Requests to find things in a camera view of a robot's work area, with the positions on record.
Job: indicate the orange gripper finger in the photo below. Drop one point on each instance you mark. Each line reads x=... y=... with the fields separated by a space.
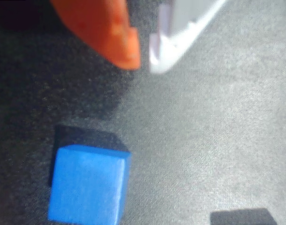
x=98 y=25

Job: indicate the black felt mat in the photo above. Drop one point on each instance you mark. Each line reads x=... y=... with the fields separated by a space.
x=215 y=129

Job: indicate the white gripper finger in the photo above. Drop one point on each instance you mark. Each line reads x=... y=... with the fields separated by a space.
x=180 y=30

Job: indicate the blue wooden cube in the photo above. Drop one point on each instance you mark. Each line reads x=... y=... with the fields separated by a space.
x=86 y=185

